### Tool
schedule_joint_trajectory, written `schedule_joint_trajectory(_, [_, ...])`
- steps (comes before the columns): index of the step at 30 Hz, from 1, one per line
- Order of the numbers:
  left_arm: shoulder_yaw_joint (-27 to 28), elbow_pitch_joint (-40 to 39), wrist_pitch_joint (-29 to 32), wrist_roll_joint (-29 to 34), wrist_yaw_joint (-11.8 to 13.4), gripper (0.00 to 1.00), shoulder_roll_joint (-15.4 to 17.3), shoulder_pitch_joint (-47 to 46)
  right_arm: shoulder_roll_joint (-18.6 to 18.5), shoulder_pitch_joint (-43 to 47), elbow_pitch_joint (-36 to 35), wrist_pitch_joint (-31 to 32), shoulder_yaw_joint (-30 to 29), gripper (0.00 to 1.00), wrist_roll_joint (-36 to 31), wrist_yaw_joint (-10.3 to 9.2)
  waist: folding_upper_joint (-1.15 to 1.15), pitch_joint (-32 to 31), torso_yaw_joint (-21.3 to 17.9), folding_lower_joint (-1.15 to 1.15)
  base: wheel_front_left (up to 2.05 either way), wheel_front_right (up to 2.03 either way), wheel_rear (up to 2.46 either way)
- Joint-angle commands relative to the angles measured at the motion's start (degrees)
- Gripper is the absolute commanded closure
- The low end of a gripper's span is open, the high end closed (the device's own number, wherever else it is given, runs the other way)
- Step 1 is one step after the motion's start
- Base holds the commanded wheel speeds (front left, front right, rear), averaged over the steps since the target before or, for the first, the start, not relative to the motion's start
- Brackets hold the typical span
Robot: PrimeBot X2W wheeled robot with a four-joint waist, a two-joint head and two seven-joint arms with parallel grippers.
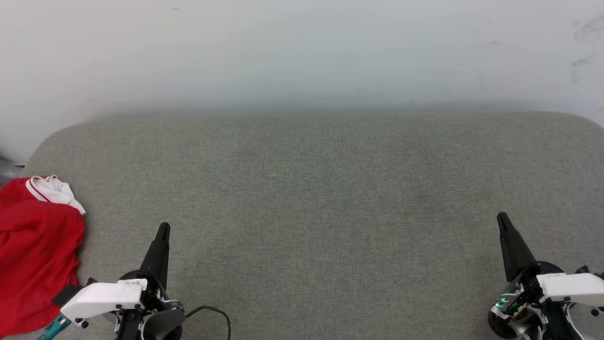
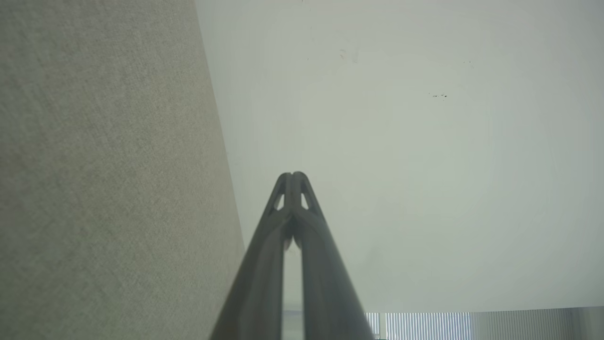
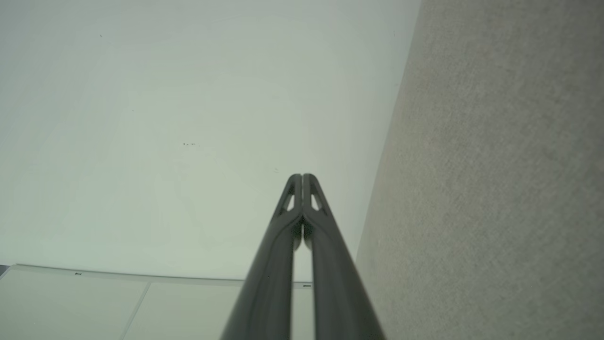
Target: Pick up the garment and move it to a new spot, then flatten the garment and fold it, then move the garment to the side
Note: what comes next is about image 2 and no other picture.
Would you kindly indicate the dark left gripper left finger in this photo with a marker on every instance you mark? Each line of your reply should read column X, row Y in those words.
column 259, row 283

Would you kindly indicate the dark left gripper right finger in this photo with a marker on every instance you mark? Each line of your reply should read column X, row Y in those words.
column 325, row 293

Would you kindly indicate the white ribbed panel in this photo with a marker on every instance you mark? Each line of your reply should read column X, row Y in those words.
column 472, row 326

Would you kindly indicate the grey fabric sofa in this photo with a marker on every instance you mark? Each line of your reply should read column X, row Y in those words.
column 104, row 179

